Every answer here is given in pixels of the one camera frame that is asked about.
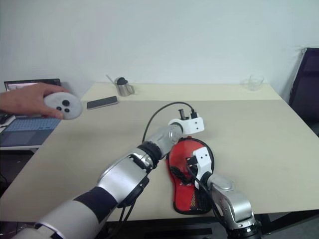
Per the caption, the steel milk pitcher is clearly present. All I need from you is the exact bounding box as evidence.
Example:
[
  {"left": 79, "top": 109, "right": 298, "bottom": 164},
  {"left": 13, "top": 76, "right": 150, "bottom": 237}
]
[{"left": 106, "top": 74, "right": 136, "bottom": 98}]

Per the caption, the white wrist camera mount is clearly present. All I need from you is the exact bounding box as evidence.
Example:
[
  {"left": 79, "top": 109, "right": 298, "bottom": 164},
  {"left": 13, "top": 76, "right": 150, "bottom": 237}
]
[
  {"left": 167, "top": 117, "right": 205, "bottom": 136},
  {"left": 192, "top": 146, "right": 215, "bottom": 181}
]

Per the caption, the black and red paddle case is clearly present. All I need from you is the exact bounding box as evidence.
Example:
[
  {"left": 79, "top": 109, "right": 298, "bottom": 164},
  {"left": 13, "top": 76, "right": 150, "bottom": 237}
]
[{"left": 165, "top": 137, "right": 216, "bottom": 215}]

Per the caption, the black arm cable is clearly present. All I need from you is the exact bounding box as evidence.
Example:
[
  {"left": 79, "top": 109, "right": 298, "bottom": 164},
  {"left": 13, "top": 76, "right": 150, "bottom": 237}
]
[
  {"left": 144, "top": 101, "right": 199, "bottom": 144},
  {"left": 186, "top": 165, "right": 229, "bottom": 239}
]

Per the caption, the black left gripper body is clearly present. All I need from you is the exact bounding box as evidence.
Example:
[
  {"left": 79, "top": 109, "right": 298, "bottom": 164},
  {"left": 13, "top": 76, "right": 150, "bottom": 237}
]
[{"left": 177, "top": 108, "right": 191, "bottom": 120}]

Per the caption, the black handheld device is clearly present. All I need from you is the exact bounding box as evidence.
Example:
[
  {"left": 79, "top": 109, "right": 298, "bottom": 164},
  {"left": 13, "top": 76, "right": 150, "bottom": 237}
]
[{"left": 0, "top": 113, "right": 15, "bottom": 127}]

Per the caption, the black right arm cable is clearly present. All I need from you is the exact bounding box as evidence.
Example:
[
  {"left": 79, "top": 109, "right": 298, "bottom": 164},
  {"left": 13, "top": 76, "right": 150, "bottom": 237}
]
[{"left": 186, "top": 165, "right": 229, "bottom": 239}]

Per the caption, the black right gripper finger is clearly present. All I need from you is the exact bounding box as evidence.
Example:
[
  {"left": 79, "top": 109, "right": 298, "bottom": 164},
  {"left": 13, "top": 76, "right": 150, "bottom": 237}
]
[{"left": 170, "top": 165, "right": 191, "bottom": 181}]

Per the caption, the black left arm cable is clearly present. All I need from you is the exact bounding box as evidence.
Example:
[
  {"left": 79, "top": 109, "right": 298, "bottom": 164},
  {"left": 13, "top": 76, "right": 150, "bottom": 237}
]
[{"left": 144, "top": 101, "right": 199, "bottom": 144}]

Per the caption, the open grey laptop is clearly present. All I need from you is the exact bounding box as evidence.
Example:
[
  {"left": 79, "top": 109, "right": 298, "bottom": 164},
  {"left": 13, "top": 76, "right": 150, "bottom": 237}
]
[{"left": 0, "top": 78, "right": 63, "bottom": 150}]

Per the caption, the black chair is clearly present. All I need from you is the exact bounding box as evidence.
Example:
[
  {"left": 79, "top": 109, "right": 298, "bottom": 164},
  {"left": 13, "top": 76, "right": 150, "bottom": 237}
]
[{"left": 288, "top": 47, "right": 319, "bottom": 138}]

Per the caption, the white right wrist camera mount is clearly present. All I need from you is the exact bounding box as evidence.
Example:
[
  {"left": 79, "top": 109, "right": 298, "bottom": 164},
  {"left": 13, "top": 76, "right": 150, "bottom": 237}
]
[{"left": 192, "top": 146, "right": 215, "bottom": 181}]

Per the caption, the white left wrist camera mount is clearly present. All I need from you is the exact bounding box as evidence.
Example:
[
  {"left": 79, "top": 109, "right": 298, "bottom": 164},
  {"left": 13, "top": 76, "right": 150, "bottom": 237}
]
[{"left": 167, "top": 117, "right": 205, "bottom": 136}]

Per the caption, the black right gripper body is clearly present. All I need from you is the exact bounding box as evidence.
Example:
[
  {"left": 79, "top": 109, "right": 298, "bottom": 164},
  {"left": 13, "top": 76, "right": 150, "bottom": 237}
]
[{"left": 185, "top": 155, "right": 200, "bottom": 175}]

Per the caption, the white round controller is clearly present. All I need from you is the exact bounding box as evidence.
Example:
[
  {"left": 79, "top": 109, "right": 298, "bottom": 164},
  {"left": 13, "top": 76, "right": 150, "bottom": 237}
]
[{"left": 43, "top": 91, "right": 84, "bottom": 121}]

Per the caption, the black smartphone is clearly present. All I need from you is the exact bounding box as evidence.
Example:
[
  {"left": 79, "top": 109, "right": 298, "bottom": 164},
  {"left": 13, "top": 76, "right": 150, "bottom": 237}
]
[{"left": 86, "top": 96, "right": 119, "bottom": 111}]

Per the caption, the clear glass bowl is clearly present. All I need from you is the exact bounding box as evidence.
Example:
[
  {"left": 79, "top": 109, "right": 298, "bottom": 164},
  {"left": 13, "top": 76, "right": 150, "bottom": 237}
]
[{"left": 241, "top": 74, "right": 265, "bottom": 92}]

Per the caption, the person's bare hand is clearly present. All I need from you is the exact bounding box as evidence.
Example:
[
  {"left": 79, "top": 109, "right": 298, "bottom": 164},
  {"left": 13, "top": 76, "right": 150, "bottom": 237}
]
[{"left": 0, "top": 83, "right": 72, "bottom": 120}]

